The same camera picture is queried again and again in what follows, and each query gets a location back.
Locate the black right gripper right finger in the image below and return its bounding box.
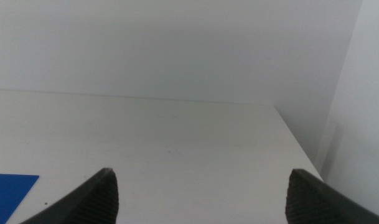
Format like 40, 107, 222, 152
284, 169, 379, 224

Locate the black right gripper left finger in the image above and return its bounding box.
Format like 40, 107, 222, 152
19, 167, 119, 224

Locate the blue rectangular mat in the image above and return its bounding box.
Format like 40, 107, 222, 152
0, 173, 40, 224

